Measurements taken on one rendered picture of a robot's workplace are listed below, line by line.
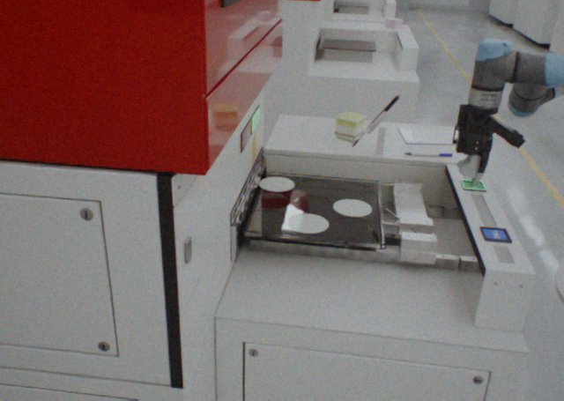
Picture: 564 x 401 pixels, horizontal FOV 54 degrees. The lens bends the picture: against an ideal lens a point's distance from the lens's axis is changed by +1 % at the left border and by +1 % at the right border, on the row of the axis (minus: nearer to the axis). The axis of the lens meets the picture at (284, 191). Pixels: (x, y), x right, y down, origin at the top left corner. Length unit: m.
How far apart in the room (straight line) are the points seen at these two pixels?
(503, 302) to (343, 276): 0.35
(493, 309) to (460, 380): 0.16
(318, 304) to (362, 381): 0.18
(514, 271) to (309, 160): 0.70
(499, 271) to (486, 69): 0.48
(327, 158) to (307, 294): 0.52
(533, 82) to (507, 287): 0.49
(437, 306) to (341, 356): 0.24
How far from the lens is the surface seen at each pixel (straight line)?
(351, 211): 1.42
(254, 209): 1.40
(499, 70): 1.38
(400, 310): 1.22
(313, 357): 1.19
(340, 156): 1.61
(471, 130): 1.43
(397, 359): 1.19
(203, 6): 0.73
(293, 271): 1.31
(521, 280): 1.18
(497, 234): 1.28
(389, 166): 1.62
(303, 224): 1.34
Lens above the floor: 1.54
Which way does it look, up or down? 25 degrees down
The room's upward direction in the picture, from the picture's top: 2 degrees clockwise
